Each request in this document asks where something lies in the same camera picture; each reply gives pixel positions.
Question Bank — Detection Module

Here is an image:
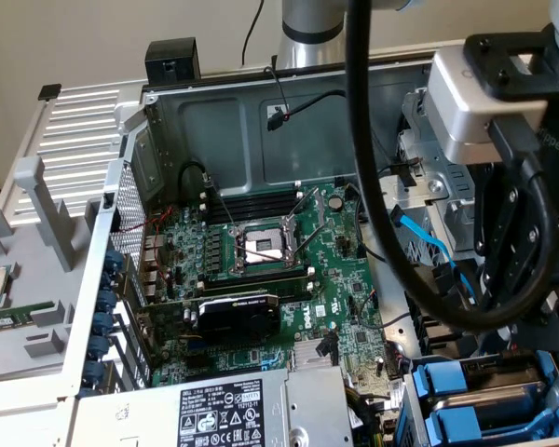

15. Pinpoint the blue data wire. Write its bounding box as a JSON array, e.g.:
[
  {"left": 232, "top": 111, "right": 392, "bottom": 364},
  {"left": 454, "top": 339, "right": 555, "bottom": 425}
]
[{"left": 389, "top": 208, "right": 479, "bottom": 308}]

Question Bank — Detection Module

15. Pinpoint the hard disk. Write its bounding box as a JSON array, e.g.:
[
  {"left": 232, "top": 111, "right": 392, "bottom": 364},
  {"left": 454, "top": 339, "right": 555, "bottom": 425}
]
[{"left": 409, "top": 348, "right": 558, "bottom": 420}]

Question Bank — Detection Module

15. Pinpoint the grey metal disk bay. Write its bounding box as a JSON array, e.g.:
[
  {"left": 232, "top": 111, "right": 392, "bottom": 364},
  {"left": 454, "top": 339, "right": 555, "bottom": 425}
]
[{"left": 398, "top": 338, "right": 559, "bottom": 447}]

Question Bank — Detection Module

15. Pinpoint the grey plastic latch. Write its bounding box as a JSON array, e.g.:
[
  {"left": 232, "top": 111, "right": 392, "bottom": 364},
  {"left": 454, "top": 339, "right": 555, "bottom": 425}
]
[{"left": 446, "top": 197, "right": 480, "bottom": 252}]

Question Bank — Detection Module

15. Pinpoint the silver metal drive cage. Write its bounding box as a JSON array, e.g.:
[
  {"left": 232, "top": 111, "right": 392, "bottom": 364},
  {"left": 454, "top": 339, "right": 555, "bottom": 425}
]
[{"left": 381, "top": 76, "right": 484, "bottom": 262}]

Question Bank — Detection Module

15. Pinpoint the green motherboard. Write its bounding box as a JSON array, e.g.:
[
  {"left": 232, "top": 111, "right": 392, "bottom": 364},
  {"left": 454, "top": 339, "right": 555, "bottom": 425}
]
[{"left": 139, "top": 182, "right": 404, "bottom": 420}]

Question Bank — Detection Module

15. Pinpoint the open metal socket cover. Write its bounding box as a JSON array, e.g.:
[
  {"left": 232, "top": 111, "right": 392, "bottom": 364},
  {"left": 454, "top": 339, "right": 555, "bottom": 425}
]
[{"left": 282, "top": 185, "right": 328, "bottom": 263}]

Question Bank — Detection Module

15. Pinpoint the black RAM slot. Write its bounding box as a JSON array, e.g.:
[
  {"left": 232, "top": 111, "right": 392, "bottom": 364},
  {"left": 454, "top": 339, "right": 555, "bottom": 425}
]
[
  {"left": 198, "top": 267, "right": 315, "bottom": 286},
  {"left": 278, "top": 281, "right": 315, "bottom": 300},
  {"left": 199, "top": 193, "right": 305, "bottom": 223},
  {"left": 199, "top": 182, "right": 305, "bottom": 210}
]

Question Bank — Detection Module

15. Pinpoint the silver finned heatsink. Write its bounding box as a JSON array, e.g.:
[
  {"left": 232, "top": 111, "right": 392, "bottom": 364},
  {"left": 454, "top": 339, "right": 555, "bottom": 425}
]
[{"left": 292, "top": 331, "right": 341, "bottom": 372}]

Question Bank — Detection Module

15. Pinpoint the CPU socket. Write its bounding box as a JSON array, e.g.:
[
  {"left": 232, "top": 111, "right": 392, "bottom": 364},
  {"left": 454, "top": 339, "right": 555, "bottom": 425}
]
[{"left": 230, "top": 216, "right": 308, "bottom": 280}]

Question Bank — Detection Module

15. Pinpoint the thin metal locking lever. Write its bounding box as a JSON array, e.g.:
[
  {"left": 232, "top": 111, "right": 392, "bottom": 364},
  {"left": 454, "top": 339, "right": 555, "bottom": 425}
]
[{"left": 206, "top": 175, "right": 238, "bottom": 230}]

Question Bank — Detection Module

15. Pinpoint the black graphics card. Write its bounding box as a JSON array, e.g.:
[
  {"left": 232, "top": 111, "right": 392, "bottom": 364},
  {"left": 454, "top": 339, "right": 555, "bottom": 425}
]
[{"left": 134, "top": 291, "right": 283, "bottom": 348}]

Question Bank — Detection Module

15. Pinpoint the open grey PC case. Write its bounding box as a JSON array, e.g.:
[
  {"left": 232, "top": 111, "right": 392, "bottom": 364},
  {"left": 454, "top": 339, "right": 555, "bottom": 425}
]
[{"left": 55, "top": 46, "right": 559, "bottom": 447}]

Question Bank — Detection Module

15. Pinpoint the silver rear port block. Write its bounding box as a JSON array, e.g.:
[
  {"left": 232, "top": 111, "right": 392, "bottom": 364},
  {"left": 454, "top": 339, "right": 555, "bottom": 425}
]
[{"left": 139, "top": 232, "right": 173, "bottom": 302}]

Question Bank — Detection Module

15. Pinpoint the black box behind case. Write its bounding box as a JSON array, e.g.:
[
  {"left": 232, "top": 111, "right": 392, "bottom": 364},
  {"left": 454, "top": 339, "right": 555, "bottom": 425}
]
[{"left": 144, "top": 37, "right": 201, "bottom": 88}]

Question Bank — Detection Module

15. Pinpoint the silver power supply unit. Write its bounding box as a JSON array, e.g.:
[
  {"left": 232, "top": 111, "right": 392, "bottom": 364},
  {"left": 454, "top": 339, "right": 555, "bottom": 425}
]
[{"left": 74, "top": 365, "right": 355, "bottom": 447}]

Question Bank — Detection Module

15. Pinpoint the grey plastic parts rack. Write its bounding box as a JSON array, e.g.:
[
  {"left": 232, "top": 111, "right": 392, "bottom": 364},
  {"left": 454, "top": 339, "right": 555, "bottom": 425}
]
[{"left": 0, "top": 156, "right": 102, "bottom": 386}]

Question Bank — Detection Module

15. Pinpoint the green RAM stick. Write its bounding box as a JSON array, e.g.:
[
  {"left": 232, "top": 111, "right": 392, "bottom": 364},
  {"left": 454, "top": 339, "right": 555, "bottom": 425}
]
[{"left": 0, "top": 301, "right": 57, "bottom": 332}]

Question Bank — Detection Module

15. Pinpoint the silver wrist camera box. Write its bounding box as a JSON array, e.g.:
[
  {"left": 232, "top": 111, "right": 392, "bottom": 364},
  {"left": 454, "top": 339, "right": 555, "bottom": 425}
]
[{"left": 426, "top": 48, "right": 549, "bottom": 165}]

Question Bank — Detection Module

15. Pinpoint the black wire over motherboard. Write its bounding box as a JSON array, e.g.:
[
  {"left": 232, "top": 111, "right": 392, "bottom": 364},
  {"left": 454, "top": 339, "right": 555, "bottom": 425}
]
[{"left": 353, "top": 183, "right": 388, "bottom": 264}]

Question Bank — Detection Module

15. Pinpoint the empty blue disk bracket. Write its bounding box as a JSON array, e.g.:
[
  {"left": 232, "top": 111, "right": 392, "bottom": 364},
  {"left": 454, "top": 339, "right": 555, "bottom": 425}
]
[{"left": 423, "top": 403, "right": 559, "bottom": 441}]

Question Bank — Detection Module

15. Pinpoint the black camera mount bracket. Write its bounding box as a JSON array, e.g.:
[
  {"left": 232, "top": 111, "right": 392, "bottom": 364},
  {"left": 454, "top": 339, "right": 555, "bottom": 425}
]
[{"left": 463, "top": 22, "right": 559, "bottom": 102}]

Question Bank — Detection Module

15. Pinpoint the black yellow wire bundle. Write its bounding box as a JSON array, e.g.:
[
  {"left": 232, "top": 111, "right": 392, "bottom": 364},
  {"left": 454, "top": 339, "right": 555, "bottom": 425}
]
[{"left": 346, "top": 385, "right": 402, "bottom": 447}]

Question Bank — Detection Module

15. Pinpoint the thin black wire red mark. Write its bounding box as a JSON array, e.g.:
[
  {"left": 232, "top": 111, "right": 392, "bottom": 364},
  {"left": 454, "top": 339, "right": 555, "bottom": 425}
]
[{"left": 263, "top": 54, "right": 293, "bottom": 122}]

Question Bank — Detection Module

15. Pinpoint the black wire with black plug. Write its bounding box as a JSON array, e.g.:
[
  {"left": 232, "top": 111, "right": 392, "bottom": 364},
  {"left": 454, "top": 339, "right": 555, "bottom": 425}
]
[{"left": 266, "top": 88, "right": 423, "bottom": 187}]

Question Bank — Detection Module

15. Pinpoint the thin black hanging cable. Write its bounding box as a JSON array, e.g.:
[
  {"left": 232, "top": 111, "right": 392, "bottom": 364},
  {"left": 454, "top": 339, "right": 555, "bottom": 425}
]
[{"left": 239, "top": 0, "right": 266, "bottom": 67}]

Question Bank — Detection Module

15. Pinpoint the short black wire loop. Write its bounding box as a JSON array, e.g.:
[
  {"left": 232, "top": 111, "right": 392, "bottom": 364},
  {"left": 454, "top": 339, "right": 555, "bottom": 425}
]
[{"left": 177, "top": 160, "right": 215, "bottom": 196}]

